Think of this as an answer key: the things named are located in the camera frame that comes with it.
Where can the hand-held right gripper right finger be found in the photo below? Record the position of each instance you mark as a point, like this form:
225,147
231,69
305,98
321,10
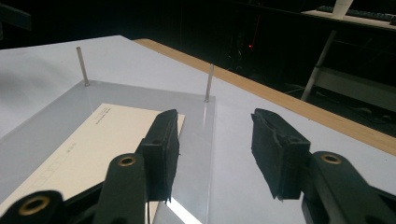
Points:
277,152

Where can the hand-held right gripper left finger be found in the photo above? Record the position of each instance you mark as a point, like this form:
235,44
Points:
162,155

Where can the thin metal rod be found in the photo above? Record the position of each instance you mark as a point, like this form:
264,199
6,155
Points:
209,84
82,67

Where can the grey metal desk leg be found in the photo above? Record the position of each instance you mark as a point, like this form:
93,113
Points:
319,65

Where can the pale grey crossbeam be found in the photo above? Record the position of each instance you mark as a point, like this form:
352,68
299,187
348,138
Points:
358,88

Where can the white monitor stand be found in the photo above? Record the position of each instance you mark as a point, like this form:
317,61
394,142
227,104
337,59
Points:
342,7

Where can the desk with pale top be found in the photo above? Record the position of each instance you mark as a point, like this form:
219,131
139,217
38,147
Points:
367,20

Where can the dark keyboard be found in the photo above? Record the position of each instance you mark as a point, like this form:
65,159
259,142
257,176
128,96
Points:
367,14

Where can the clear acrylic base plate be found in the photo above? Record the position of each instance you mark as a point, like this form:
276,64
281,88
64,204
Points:
193,149

